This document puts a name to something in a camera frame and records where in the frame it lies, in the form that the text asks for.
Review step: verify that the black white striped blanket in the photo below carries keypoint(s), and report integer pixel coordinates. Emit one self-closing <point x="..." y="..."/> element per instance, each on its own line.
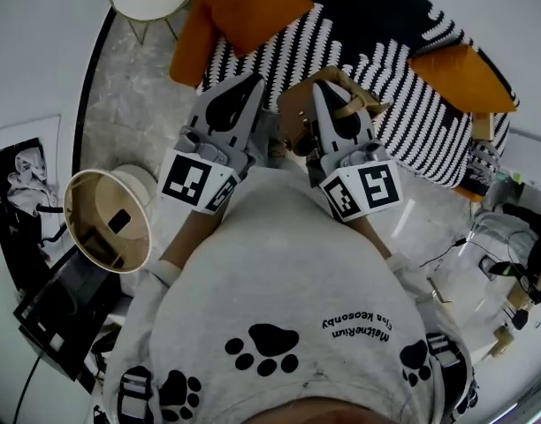
<point x="407" y="117"/>

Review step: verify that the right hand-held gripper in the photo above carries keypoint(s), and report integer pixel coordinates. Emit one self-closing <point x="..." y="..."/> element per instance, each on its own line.
<point x="368" y="188"/>

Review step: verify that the orange sofa seat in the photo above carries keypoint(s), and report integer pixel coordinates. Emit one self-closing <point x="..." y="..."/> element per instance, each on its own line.
<point x="465" y="77"/>

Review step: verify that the person's grey paw-print shirt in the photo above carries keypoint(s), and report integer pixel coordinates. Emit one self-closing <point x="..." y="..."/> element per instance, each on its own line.
<point x="275" y="263"/>

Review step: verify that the black open shelf box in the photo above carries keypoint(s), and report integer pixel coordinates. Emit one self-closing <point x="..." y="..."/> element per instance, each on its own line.
<point x="71" y="307"/>

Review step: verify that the orange cushion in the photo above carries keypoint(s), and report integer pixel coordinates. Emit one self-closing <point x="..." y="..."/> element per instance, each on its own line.
<point x="248" y="2"/>

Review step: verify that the person's right forearm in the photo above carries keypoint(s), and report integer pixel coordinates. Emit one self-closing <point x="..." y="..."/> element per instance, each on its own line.
<point x="372" y="236"/>

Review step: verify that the black camera stand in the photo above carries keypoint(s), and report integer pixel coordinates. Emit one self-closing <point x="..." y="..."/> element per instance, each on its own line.
<point x="535" y="276"/>

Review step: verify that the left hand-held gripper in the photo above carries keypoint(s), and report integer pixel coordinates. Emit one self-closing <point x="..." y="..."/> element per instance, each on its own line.
<point x="195" y="179"/>

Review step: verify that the grey cloth heap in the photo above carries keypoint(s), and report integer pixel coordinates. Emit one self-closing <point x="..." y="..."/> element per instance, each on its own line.
<point x="496" y="225"/>

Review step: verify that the black white framed picture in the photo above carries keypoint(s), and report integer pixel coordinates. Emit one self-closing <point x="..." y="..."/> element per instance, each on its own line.
<point x="23" y="201"/>

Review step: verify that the person's left forearm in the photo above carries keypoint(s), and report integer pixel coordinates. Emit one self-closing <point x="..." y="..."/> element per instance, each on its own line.
<point x="186" y="241"/>

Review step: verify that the white round lamp base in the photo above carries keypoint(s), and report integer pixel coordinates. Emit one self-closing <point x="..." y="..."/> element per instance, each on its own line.
<point x="138" y="183"/>

